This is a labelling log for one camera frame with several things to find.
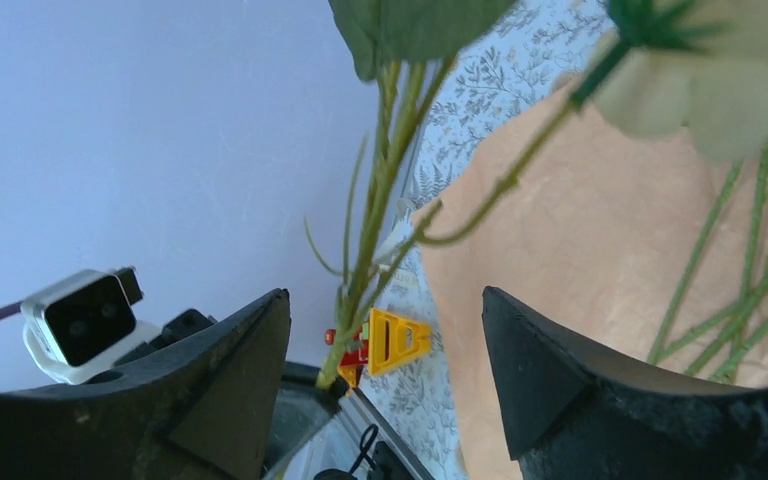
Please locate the peach wrapping paper sheet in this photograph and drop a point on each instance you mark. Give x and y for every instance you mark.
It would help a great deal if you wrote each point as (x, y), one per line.
(595, 237)

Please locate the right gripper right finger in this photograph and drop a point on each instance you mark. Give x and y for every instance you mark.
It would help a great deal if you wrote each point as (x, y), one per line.
(573, 408)

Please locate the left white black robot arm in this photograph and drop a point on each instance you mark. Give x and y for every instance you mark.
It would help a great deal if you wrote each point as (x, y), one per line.
(184, 325)

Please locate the cream ribbon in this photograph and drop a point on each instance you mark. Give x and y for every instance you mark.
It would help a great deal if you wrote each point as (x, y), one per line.
(400, 245)

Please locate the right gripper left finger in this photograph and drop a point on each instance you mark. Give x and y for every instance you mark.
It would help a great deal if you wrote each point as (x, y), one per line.
(200, 408)

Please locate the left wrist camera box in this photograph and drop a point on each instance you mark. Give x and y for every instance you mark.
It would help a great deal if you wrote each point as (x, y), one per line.
(82, 325)

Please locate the red yellow toy truck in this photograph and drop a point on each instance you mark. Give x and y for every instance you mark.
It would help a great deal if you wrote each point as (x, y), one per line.
(384, 342)

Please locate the colourful flower bouquet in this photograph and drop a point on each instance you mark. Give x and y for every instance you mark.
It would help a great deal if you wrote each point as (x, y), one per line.
(666, 68)

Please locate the floral patterned table mat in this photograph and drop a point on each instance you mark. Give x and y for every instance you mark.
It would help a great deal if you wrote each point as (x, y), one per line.
(504, 73)

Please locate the yellow rose stem bunch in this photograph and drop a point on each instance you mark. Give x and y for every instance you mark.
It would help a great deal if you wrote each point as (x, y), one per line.
(406, 49)

